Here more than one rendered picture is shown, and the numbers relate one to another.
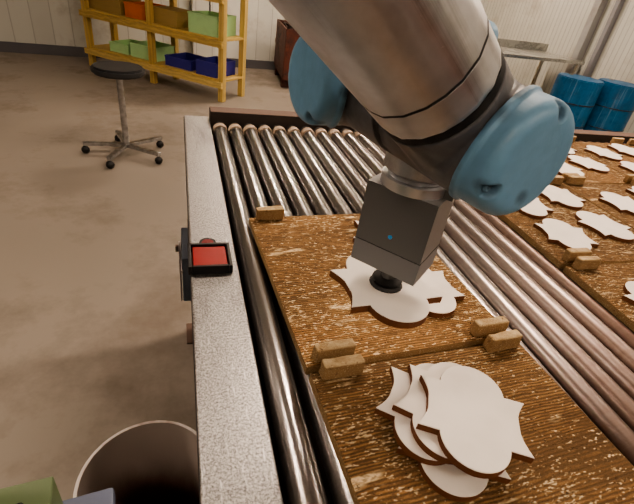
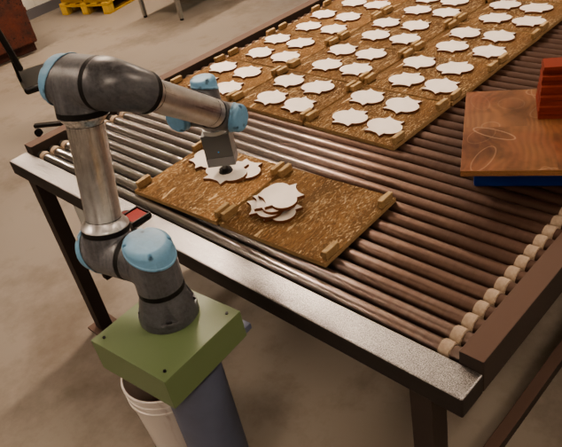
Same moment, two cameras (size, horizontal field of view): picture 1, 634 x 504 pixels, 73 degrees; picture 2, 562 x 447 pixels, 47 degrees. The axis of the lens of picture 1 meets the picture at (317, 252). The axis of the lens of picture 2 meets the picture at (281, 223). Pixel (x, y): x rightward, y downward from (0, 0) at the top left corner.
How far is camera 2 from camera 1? 141 cm
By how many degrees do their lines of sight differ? 16
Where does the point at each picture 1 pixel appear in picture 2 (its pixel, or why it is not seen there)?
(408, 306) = (238, 173)
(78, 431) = (75, 426)
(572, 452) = (322, 190)
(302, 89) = (175, 124)
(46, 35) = not seen: outside the picture
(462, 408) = (277, 195)
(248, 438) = (213, 250)
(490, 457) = (290, 201)
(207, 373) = (180, 247)
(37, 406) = (30, 435)
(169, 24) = not seen: outside the picture
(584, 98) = not seen: outside the picture
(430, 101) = (217, 120)
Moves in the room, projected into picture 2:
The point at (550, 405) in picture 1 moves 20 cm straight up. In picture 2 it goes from (311, 181) to (301, 126)
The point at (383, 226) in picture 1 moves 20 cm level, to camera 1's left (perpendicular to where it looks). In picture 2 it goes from (214, 150) to (150, 174)
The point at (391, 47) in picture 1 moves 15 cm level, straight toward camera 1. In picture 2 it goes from (208, 117) to (226, 141)
